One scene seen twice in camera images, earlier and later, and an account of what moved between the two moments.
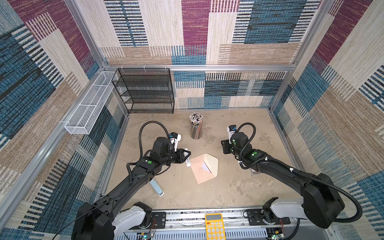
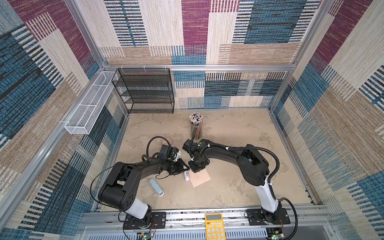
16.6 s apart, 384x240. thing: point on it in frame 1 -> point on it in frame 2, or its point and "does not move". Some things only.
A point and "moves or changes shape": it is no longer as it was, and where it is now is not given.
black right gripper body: x=227 y=147 -> x=197 y=166
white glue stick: x=188 y=160 moves or changes shape
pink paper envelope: x=205 y=167 moves or changes shape
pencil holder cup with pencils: x=196 y=129 does not move
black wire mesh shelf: x=145 y=90 does not move
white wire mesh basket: x=82 y=118 does not move
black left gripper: x=179 y=155 -> x=179 y=167
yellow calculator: x=214 y=226 does not move
